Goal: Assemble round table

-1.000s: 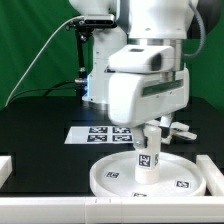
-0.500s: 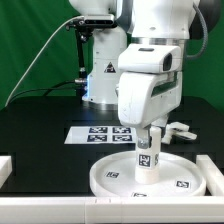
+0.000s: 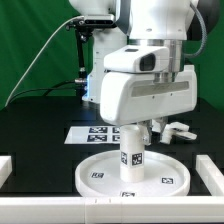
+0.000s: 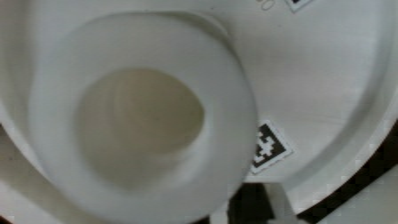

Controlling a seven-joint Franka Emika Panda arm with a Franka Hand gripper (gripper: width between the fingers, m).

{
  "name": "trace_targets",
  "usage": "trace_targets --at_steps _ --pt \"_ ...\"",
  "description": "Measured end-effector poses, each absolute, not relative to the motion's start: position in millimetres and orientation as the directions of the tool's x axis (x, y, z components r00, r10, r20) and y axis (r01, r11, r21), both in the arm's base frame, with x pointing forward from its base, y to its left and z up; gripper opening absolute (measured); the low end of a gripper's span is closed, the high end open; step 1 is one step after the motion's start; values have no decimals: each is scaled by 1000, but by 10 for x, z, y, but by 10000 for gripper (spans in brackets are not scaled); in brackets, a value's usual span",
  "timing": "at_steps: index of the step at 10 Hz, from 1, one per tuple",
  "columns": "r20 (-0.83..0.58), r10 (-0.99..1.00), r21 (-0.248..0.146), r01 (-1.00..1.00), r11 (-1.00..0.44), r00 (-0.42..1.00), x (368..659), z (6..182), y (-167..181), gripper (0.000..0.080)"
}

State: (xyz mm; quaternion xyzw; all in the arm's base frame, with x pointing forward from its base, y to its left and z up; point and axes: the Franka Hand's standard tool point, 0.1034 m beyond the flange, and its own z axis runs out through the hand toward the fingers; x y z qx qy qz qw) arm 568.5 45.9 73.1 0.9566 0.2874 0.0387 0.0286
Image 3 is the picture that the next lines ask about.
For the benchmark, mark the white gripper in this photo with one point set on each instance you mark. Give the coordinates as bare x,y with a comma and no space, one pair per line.
129,98

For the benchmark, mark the white table base piece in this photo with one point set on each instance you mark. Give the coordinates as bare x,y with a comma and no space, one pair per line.
176,129

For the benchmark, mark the white round table top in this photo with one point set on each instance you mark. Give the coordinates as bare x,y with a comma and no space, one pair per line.
99,176

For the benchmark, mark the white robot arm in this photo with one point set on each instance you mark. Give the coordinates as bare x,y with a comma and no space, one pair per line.
167,23

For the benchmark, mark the white marker sheet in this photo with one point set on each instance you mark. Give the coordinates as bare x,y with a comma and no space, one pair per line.
93,135

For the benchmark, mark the white right fence bar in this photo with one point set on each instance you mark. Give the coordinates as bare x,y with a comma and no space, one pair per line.
210,175

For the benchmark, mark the white fence bar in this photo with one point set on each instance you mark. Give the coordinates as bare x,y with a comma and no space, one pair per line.
5,169
121,210
210,175

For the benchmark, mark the white front fence bar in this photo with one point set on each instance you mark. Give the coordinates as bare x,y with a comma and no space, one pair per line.
121,210

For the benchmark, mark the white left fence bar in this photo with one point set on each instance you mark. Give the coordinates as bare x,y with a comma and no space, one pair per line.
5,169

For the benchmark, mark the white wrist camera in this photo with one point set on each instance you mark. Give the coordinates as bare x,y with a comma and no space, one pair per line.
138,59

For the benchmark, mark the black camera stand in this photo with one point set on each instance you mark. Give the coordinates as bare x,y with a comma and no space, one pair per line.
81,50

